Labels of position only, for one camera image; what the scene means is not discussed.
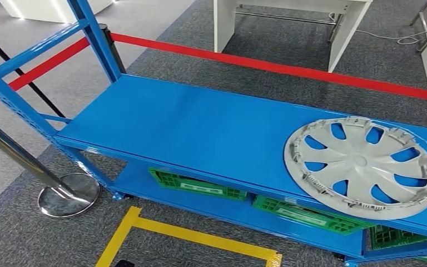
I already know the long red barrier belt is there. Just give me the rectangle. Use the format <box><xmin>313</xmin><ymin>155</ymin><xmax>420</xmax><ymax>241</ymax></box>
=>
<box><xmin>110</xmin><ymin>32</ymin><xmax>427</xmax><ymax>105</ymax></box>

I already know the black pole stand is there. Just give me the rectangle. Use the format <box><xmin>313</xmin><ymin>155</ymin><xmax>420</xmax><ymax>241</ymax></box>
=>
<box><xmin>0</xmin><ymin>24</ymin><xmax>67</xmax><ymax>120</ymax></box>

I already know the blue metal shelf rack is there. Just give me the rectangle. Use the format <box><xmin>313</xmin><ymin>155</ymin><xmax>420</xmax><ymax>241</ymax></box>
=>
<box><xmin>0</xmin><ymin>0</ymin><xmax>427</xmax><ymax>267</ymax></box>

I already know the short red barrier belt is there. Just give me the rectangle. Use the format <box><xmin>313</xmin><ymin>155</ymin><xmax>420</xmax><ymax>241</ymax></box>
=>
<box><xmin>0</xmin><ymin>37</ymin><xmax>91</xmax><ymax>112</ymax></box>

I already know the white lit display block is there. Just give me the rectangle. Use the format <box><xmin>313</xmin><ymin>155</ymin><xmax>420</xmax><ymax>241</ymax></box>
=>
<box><xmin>0</xmin><ymin>0</ymin><xmax>118</xmax><ymax>24</ymax></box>

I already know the white floor cable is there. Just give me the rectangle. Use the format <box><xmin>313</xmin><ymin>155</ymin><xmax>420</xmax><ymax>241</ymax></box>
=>
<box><xmin>329</xmin><ymin>13</ymin><xmax>427</xmax><ymax>46</ymax></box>

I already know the silver wheel hubcap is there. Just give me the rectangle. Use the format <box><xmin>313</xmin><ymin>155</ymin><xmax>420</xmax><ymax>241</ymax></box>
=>
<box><xmin>284</xmin><ymin>116</ymin><xmax>427</xmax><ymax>221</ymax></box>

